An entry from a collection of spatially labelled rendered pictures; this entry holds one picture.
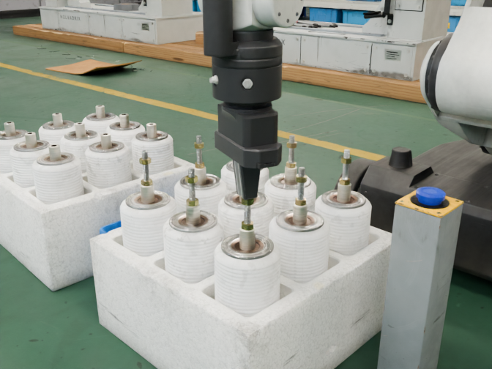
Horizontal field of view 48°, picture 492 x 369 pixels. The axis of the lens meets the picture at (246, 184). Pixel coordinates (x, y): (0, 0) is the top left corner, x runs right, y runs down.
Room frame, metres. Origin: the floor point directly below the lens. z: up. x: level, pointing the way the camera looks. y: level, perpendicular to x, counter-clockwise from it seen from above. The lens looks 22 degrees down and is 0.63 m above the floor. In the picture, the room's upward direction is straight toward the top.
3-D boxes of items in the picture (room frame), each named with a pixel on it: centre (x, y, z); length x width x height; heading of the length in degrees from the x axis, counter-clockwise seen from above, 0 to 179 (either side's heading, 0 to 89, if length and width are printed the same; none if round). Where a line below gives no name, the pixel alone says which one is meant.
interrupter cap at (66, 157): (1.08, 0.39, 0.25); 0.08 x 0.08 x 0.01
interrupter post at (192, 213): (0.78, 0.08, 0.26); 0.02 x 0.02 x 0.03
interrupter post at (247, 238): (0.70, 0.00, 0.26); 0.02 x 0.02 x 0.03
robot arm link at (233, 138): (0.70, 0.00, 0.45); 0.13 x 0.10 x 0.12; 27
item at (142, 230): (0.86, 0.17, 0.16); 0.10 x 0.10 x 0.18
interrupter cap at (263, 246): (0.70, 0.00, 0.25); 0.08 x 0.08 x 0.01
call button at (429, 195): (0.72, -0.26, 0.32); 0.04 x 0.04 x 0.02
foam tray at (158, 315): (0.87, 0.00, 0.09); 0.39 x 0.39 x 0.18; 46
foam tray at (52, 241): (1.24, 0.39, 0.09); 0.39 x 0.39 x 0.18; 43
